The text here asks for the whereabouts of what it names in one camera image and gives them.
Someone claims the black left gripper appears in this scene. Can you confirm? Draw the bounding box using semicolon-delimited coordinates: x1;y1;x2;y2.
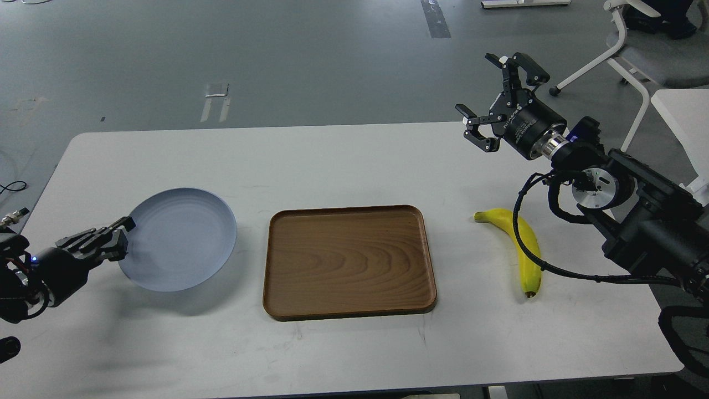
30;216;135;308

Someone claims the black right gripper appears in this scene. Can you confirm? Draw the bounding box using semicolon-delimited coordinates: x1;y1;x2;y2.
455;53;568;161

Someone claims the blue round plate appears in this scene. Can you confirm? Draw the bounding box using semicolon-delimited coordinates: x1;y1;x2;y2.
119;187;237;293

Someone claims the yellow banana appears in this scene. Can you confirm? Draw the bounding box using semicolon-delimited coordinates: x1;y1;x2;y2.
473;208;542;299

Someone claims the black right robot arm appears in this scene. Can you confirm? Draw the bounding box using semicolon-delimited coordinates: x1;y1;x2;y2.
456;52;707;306

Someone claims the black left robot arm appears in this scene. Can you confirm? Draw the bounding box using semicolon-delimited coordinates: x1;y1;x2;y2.
1;208;135;324

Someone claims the white office chair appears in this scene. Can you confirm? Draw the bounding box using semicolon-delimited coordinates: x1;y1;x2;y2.
549;0;709;153

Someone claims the white side table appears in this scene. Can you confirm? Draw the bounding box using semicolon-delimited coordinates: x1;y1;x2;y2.
651;89;708;195

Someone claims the brown wooden tray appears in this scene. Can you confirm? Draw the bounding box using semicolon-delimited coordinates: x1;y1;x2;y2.
263;204;436;321

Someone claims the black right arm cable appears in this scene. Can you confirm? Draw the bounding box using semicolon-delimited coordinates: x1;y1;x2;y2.
512;172;682;287

